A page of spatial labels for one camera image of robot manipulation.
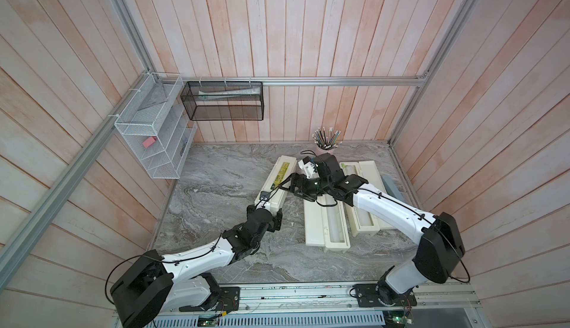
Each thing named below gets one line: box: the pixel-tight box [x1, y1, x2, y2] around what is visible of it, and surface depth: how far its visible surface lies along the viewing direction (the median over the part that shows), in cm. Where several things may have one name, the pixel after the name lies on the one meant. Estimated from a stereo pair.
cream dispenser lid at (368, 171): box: [358, 160, 387, 193], surface depth 102 cm
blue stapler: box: [382, 174, 406, 202], surface depth 98 cm
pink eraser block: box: [141, 135, 158, 149], surface depth 84 cm
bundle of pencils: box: [311, 126, 342, 150], surface depth 109 cm
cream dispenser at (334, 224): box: [320, 193, 351, 252], surface depth 84 cm
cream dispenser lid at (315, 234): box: [303, 199, 326, 247], surface depth 84 cm
